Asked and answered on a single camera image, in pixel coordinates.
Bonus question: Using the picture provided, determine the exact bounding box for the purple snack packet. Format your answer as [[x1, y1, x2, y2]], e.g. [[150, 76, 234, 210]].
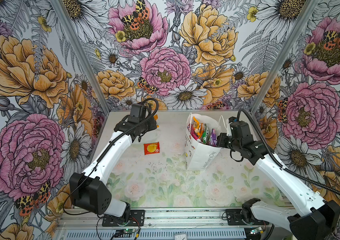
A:
[[209, 129, 217, 147]]

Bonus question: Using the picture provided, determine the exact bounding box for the red yellow snack packet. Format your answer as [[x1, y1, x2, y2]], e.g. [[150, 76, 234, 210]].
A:
[[144, 142, 160, 155]]

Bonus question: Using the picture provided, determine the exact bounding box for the white paper bag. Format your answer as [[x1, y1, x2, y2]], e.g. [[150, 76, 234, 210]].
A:
[[185, 113, 222, 170]]

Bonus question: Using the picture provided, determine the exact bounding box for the pink chips bag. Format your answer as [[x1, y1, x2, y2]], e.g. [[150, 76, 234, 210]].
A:
[[188, 124, 202, 143]]

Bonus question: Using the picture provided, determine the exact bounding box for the green Fox's spring tea bag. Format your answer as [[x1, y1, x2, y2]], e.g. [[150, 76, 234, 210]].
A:
[[202, 124, 210, 145]]

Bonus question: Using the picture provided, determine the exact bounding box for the orange Fox's fruits candy bag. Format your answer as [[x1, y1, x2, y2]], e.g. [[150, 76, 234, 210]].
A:
[[197, 124, 206, 141]]

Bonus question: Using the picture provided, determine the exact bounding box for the clear orange cracker packet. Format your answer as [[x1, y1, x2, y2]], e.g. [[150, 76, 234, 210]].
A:
[[193, 117, 201, 131]]

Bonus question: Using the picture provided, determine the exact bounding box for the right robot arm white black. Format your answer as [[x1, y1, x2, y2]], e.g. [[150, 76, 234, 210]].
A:
[[218, 117, 340, 240]]

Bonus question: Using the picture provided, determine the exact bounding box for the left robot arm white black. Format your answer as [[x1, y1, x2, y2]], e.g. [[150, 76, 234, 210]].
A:
[[69, 99, 159, 224]]

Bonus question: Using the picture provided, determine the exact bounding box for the right green circuit board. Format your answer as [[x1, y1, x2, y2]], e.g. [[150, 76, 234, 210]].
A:
[[249, 227, 264, 235]]

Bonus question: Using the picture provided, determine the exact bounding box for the green circuit board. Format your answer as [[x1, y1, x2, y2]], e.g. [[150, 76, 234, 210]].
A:
[[249, 227, 264, 235], [113, 229, 138, 239]]

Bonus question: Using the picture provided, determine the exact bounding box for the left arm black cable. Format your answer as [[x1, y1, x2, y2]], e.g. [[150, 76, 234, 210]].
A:
[[62, 97, 160, 216]]

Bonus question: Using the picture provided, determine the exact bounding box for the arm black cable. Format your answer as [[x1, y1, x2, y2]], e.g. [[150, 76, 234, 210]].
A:
[[236, 108, 340, 240], [62, 97, 160, 216]]

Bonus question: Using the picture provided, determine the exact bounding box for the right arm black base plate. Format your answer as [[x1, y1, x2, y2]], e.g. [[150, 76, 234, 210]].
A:
[[221, 209, 269, 226]]

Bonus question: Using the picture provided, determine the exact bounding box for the white vented cable tray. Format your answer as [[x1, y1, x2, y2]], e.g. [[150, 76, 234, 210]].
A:
[[59, 228, 247, 240]]

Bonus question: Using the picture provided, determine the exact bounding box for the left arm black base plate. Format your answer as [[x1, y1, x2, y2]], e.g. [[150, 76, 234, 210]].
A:
[[102, 210, 145, 227]]

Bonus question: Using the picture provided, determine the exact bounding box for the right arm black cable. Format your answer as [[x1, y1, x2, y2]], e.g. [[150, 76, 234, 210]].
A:
[[236, 108, 340, 240]]

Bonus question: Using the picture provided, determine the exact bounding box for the aluminium mounting rail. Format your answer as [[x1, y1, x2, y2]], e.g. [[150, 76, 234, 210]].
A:
[[58, 207, 272, 230]]

